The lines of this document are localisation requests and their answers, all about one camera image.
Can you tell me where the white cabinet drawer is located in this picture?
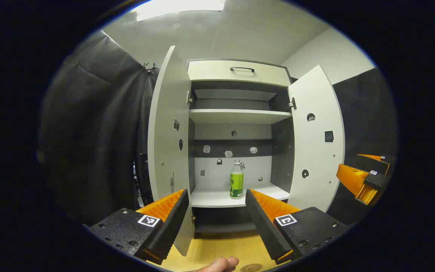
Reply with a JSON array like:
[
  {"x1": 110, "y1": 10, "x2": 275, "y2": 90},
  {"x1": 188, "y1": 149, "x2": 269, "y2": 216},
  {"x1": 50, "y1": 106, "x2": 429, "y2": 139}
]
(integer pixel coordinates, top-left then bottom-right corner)
[{"x1": 187, "y1": 60, "x2": 292, "y2": 88}]

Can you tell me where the green bottle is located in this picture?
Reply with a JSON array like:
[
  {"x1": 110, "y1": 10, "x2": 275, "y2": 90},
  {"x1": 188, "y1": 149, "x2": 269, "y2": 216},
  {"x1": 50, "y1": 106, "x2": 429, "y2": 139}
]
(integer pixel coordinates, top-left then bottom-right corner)
[{"x1": 230, "y1": 160, "x2": 244, "y2": 199}]

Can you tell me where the white cabinet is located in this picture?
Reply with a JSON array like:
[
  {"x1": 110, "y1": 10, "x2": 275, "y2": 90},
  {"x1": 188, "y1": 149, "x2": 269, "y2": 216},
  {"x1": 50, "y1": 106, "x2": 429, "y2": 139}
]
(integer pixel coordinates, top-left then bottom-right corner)
[{"x1": 187, "y1": 59, "x2": 293, "y2": 238}]

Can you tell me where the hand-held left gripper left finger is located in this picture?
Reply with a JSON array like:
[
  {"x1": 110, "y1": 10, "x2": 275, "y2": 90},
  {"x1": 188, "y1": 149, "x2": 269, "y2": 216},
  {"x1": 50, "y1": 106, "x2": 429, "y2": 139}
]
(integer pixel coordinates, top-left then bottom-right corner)
[{"x1": 88, "y1": 189, "x2": 190, "y2": 265}]

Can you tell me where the white cabinet shelf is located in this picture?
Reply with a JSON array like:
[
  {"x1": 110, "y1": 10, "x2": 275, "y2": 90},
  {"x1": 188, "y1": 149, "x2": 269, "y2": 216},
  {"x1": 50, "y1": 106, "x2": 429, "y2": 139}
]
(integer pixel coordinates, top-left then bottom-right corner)
[
  {"x1": 190, "y1": 184, "x2": 290, "y2": 208},
  {"x1": 189, "y1": 109, "x2": 293, "y2": 125}
]

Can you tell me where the ceiling light panel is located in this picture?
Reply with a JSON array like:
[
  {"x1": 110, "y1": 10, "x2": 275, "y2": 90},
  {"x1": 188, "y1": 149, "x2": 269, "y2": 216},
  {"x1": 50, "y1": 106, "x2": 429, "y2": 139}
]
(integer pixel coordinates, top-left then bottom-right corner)
[{"x1": 136, "y1": 0, "x2": 226, "y2": 22}]

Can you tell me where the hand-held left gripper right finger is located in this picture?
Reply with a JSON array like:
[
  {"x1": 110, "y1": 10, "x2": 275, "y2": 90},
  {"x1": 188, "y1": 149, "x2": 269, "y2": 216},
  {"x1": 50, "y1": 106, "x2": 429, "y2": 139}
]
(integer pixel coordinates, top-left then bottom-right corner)
[{"x1": 245, "y1": 189, "x2": 348, "y2": 265}]

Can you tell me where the white cabinet door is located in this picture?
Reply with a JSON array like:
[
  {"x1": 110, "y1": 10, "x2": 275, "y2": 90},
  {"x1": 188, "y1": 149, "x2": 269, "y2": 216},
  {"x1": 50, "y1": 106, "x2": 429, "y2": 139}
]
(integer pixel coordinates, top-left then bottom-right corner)
[
  {"x1": 148, "y1": 45, "x2": 195, "y2": 257},
  {"x1": 287, "y1": 65, "x2": 346, "y2": 213}
]

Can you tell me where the black backdrop cloth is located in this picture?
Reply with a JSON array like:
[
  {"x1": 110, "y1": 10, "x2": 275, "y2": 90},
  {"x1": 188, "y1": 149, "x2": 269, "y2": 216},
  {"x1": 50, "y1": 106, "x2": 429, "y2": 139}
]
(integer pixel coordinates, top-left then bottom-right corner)
[{"x1": 38, "y1": 30, "x2": 398, "y2": 227}]

